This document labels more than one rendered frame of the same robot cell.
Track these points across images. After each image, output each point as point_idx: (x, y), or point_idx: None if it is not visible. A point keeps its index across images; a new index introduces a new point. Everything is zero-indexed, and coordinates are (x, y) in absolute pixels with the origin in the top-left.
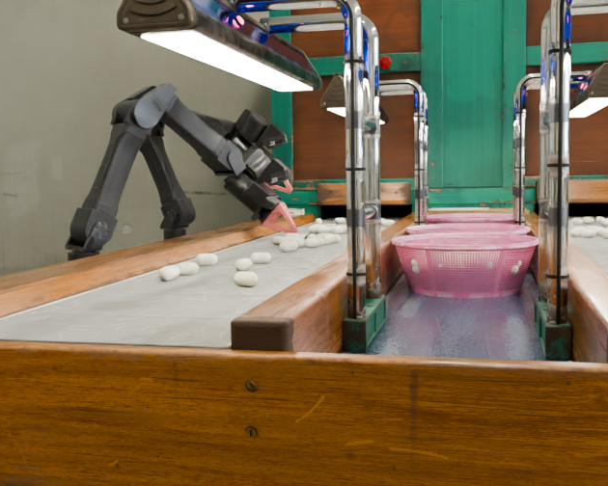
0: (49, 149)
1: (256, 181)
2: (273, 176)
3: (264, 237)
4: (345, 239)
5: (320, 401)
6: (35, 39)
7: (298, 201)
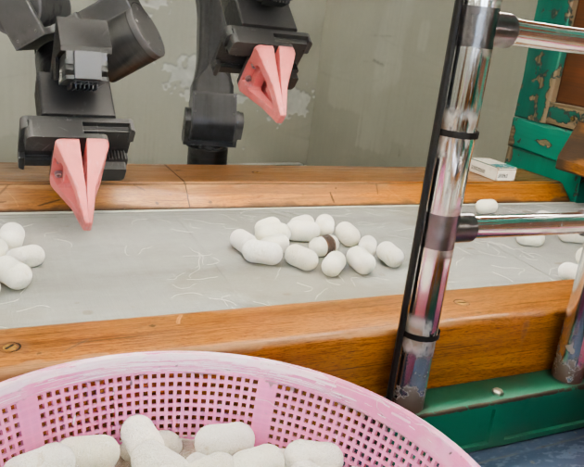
0: (421, 10)
1: (50, 72)
2: (59, 67)
3: (118, 211)
4: (118, 294)
5: None
6: None
7: (548, 148)
